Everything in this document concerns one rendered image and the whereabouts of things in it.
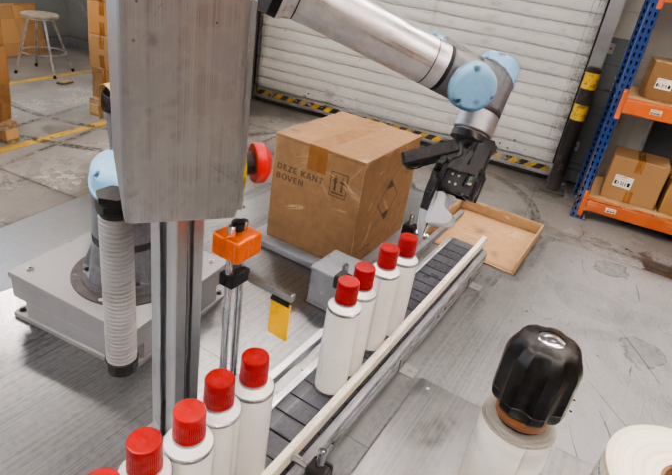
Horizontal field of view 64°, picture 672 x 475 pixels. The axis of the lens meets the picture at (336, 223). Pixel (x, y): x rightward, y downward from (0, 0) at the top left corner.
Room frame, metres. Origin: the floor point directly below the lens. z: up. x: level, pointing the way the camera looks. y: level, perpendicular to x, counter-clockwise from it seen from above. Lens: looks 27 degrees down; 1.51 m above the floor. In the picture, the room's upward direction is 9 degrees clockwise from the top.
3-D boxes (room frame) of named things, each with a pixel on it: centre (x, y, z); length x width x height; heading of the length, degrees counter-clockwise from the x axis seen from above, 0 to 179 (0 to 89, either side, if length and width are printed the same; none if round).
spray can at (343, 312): (0.67, -0.03, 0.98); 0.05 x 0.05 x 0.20
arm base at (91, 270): (0.83, 0.36, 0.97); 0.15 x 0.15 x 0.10
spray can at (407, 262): (0.84, -0.13, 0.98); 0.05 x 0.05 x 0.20
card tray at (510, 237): (1.42, -0.43, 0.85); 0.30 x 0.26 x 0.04; 152
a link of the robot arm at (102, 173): (0.83, 0.36, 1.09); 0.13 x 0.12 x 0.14; 8
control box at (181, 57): (0.48, 0.16, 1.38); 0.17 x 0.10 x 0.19; 27
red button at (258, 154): (0.47, 0.08, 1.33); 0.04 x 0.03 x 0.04; 27
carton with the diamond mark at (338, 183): (1.27, -0.01, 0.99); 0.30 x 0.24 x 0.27; 153
